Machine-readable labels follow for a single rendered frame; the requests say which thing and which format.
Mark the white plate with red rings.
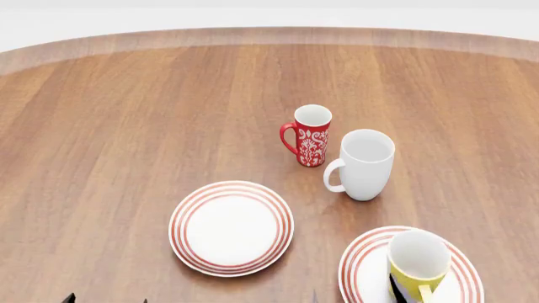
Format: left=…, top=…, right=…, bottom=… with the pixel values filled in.
left=338, top=225, right=485, bottom=303
left=168, top=179, right=295, bottom=278

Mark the red patterned tall mug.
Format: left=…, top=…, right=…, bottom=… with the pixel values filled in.
left=279, top=104, right=334, bottom=168

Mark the yellow and white mug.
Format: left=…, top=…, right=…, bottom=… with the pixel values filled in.
left=387, top=229, right=453, bottom=303

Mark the plain white mug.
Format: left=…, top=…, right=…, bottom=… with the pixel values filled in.
left=323, top=128, right=396, bottom=202

